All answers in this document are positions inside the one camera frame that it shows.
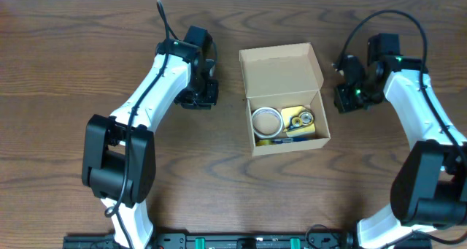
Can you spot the small yellow tape roll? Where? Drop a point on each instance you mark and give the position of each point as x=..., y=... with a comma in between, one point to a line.
x=264, y=142

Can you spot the blue ballpoint pen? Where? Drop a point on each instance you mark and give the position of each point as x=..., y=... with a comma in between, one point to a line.
x=279, y=141

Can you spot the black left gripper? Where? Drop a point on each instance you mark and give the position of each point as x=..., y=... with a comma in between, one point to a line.
x=199, y=96

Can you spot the yellow sticky note pad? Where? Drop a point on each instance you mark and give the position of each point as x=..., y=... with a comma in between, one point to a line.
x=288, y=113

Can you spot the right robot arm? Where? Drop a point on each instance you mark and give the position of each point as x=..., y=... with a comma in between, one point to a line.
x=429, y=192

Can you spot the large white tape roll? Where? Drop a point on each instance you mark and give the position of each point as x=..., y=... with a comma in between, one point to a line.
x=267, y=122

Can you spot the blue white marker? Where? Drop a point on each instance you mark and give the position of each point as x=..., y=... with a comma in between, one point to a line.
x=279, y=141

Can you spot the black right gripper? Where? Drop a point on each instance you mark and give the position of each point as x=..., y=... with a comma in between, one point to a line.
x=344, y=100

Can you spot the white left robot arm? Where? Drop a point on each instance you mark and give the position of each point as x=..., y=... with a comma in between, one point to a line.
x=119, y=150

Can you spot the cardboard box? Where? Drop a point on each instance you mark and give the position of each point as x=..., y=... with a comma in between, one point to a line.
x=280, y=77

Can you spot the black mounting rail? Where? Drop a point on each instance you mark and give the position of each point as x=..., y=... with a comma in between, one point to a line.
x=317, y=237

